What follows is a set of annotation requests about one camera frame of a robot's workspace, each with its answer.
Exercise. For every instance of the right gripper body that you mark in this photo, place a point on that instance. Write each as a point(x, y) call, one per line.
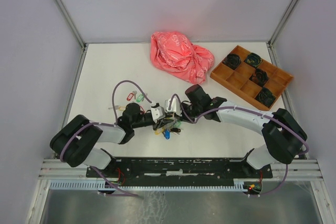
point(188, 113)

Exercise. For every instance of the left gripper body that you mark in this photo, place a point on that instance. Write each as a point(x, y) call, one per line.
point(143, 121)

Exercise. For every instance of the metal keyring with keys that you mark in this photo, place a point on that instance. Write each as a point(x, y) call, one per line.
point(169, 124)

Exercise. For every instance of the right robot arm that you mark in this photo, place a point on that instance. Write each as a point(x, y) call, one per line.
point(284, 137)

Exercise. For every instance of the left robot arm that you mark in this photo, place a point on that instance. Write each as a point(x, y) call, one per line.
point(75, 142)

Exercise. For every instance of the key with red tag lower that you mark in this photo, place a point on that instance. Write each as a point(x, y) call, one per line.
point(142, 110)

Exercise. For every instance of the key with red tag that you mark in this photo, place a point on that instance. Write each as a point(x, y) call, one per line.
point(142, 110)
point(132, 96)

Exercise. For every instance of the key with green tag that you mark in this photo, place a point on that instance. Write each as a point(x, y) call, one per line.
point(141, 97)

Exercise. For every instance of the key with yellow tag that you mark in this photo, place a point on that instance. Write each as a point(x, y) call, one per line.
point(117, 108)

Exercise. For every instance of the pink crumpled cloth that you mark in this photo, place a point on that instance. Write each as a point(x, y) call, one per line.
point(174, 53)

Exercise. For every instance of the black roll top left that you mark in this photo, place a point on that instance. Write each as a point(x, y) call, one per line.
point(232, 61)

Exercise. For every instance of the black roll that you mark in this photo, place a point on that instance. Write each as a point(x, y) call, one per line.
point(232, 61)
point(266, 97)
point(253, 60)
point(259, 77)

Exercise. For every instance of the wooden compartment tray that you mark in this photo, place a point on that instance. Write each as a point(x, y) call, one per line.
point(238, 82)

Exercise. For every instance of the black roll bottom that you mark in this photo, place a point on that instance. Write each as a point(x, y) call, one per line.
point(266, 97)

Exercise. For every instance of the black roll middle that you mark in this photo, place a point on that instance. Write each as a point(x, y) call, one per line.
point(259, 77)

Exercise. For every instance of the black roll top right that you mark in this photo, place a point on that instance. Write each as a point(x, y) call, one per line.
point(253, 60)

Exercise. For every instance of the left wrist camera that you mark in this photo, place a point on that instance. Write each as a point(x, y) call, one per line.
point(157, 111)

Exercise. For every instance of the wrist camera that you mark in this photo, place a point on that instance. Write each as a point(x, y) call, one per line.
point(157, 111)
point(172, 105)

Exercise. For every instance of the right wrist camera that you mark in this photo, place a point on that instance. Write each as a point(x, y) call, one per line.
point(172, 105)

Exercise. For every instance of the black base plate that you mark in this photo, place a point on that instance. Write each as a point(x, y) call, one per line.
point(133, 168)

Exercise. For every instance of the aluminium frame rail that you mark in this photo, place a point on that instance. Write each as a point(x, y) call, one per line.
point(55, 169)

